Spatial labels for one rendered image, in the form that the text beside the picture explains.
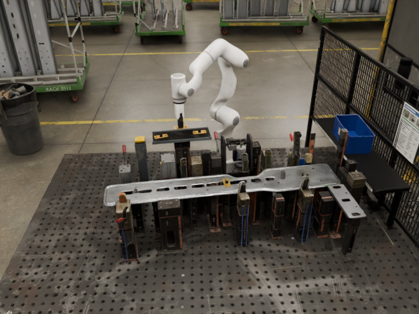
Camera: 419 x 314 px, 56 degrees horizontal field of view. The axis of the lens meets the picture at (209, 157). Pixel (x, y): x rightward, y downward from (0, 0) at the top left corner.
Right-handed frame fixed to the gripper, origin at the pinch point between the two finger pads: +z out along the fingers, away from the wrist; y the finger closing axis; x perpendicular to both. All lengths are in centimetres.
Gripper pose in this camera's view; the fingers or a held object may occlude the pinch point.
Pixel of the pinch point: (180, 123)
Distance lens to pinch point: 246.7
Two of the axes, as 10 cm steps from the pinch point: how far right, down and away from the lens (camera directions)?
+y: 2.0, 5.2, -8.3
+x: 9.8, -1.1, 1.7
